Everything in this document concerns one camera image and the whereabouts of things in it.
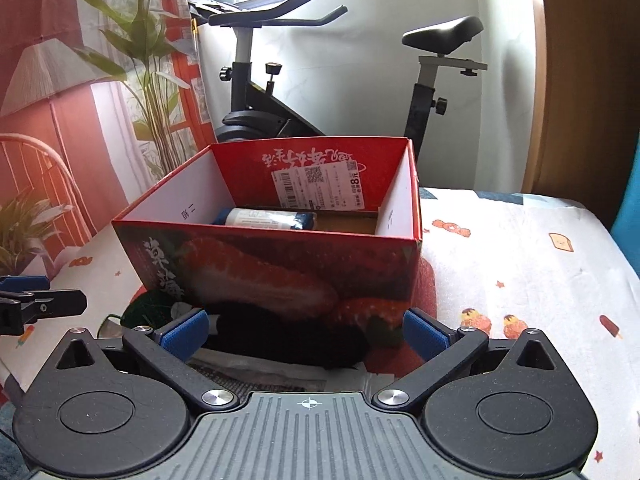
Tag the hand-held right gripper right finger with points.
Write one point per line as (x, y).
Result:
(425, 335)

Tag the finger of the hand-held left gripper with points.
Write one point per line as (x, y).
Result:
(25, 282)
(50, 302)

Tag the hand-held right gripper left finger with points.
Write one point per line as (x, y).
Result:
(184, 332)

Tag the red strawberry print cardboard box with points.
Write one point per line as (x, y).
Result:
(260, 270)

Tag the black sleep mask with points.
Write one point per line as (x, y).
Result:
(290, 332)

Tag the dark green cloth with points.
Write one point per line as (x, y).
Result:
(147, 310)

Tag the white printed bedsheet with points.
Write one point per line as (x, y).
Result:
(515, 265)

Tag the blue and white tube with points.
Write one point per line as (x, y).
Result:
(265, 219)

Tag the blue object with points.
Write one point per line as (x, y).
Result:
(629, 240)

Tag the black exercise bike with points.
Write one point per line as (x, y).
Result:
(250, 105)

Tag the wooden door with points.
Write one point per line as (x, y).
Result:
(585, 85)

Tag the printed wall cloth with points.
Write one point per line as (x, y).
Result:
(60, 110)

